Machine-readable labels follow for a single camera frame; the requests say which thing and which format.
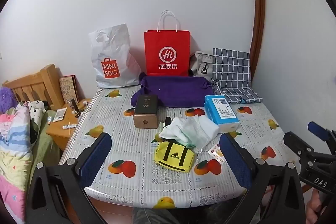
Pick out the purple plush toy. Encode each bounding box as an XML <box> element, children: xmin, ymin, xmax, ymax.
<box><xmin>0</xmin><ymin>87</ymin><xmax>17</xmax><ymax>114</ymax></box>

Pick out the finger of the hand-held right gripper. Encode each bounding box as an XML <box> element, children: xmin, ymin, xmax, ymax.
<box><xmin>283</xmin><ymin>131</ymin><xmax>317</xmax><ymax>161</ymax></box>
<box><xmin>308</xmin><ymin>121</ymin><xmax>336</xmax><ymax>142</ymax></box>

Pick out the yellow pouch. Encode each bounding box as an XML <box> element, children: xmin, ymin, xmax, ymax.
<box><xmin>154</xmin><ymin>141</ymin><xmax>195</xmax><ymax>173</ymax></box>

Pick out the red paper bag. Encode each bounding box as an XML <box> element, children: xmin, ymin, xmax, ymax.
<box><xmin>144</xmin><ymin>11</ymin><xmax>191</xmax><ymax>77</ymax></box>

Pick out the grey checked cushion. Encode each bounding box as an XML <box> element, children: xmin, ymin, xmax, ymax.
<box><xmin>211</xmin><ymin>48</ymin><xmax>263</xmax><ymax>104</ymax></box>

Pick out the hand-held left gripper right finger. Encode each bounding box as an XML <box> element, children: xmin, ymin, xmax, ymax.
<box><xmin>219</xmin><ymin>132</ymin><xmax>307</xmax><ymax>224</ymax></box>

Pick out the sticker sheet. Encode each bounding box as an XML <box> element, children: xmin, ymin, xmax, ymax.
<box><xmin>207</xmin><ymin>144</ymin><xmax>226</xmax><ymax>163</ymax></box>

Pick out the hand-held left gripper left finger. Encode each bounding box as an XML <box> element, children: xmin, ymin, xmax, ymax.
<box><xmin>25</xmin><ymin>132</ymin><xmax>112</xmax><ymax>224</ymax></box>

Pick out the pastel star quilt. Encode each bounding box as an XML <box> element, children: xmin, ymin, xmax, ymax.
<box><xmin>0</xmin><ymin>106</ymin><xmax>33</xmax><ymax>222</ymax></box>

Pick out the white plastic shopping bag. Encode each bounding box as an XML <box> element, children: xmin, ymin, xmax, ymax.
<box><xmin>88</xmin><ymin>23</ymin><xmax>141</xmax><ymax>89</ymax></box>

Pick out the crumpled white tissue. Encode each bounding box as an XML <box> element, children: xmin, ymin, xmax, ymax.
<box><xmin>159</xmin><ymin>117</ymin><xmax>189</xmax><ymax>141</ymax></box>

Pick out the blue tissue pack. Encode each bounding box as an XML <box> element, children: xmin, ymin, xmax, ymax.
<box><xmin>204</xmin><ymin>95</ymin><xmax>240</xmax><ymax>133</ymax></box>

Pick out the white mesh net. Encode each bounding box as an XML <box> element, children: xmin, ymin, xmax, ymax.
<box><xmin>181</xmin><ymin>118</ymin><xmax>212</xmax><ymax>152</ymax></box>

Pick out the wooden nightstand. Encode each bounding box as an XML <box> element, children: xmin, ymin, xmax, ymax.
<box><xmin>46</xmin><ymin>98</ymin><xmax>92</xmax><ymax>151</ymax></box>

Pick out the person's right hand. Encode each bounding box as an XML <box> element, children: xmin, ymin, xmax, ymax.
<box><xmin>307</xmin><ymin>187</ymin><xmax>328</xmax><ymax>223</ymax></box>

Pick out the white flower print cloth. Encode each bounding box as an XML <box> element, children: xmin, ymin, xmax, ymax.
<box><xmin>28</xmin><ymin>100</ymin><xmax>48</xmax><ymax>119</ymax></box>

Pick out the wooden door frame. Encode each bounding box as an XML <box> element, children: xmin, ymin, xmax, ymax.
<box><xmin>249</xmin><ymin>0</ymin><xmax>265</xmax><ymax>88</ymax></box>

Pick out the wooden headboard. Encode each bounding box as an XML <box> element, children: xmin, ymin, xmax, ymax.
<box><xmin>3</xmin><ymin>64</ymin><xmax>65</xmax><ymax>110</ymax></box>

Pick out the purple cloth tray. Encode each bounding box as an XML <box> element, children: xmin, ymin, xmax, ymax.
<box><xmin>131</xmin><ymin>72</ymin><xmax>214</xmax><ymax>109</ymax></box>

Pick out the brown box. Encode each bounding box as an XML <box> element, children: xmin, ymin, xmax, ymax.
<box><xmin>133</xmin><ymin>94</ymin><xmax>159</xmax><ymax>129</ymax></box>

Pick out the patterned book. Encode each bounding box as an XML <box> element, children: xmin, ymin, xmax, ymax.
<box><xmin>59</xmin><ymin>75</ymin><xmax>79</xmax><ymax>105</ymax></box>

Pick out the fruit print tablecloth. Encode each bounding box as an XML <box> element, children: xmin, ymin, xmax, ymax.
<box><xmin>58</xmin><ymin>86</ymin><xmax>301</xmax><ymax>210</ymax></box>

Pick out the green bedsheet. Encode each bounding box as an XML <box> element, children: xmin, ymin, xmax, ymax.
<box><xmin>31</xmin><ymin>111</ymin><xmax>61</xmax><ymax>169</ymax></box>

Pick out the small silver packet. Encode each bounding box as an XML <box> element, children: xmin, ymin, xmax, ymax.
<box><xmin>53</xmin><ymin>108</ymin><xmax>68</xmax><ymax>123</ymax></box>

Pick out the beige fabric bag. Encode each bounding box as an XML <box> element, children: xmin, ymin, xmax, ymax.
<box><xmin>189</xmin><ymin>51</ymin><xmax>214</xmax><ymax>83</ymax></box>

